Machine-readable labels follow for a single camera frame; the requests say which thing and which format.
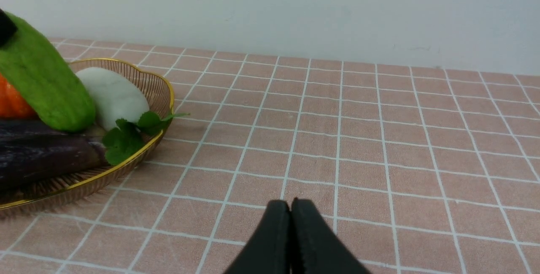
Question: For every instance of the dark purple eggplant lower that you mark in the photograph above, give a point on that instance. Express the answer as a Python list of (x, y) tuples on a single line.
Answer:
[(29, 159)]

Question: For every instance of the gold wire basket plate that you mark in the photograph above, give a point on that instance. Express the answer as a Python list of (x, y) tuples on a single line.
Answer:
[(69, 188)]

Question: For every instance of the orange pumpkin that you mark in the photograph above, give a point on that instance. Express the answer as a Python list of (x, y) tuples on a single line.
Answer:
[(12, 104)]

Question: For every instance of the dark purple eggplant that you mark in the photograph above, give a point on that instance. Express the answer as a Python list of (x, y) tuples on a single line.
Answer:
[(23, 128), (29, 159)]

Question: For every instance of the white radish with leaves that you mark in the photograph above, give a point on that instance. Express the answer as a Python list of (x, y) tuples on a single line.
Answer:
[(123, 111)]

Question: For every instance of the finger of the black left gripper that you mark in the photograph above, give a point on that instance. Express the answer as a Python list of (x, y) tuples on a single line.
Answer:
[(8, 28)]

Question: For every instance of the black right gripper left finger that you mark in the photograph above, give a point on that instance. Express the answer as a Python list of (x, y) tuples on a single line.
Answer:
[(267, 250)]

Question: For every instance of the dark purple eggplant upper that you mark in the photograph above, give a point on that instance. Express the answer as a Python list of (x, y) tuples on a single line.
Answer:
[(23, 128)]

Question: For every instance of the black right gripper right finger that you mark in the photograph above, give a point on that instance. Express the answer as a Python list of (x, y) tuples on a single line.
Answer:
[(317, 249)]

